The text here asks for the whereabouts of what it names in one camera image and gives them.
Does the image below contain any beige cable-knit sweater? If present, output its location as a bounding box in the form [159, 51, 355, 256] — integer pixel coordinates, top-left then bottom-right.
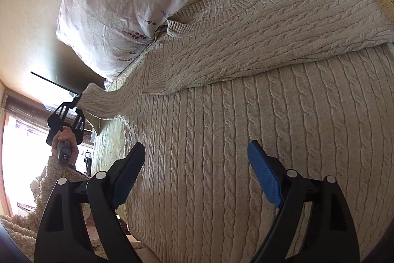
[78, 0, 393, 262]

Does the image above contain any fuzzy beige sleeve forearm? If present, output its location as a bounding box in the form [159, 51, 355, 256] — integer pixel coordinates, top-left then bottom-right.
[1, 157, 88, 261]

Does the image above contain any person's left hand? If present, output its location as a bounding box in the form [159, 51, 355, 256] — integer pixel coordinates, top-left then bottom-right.
[51, 127, 79, 166]

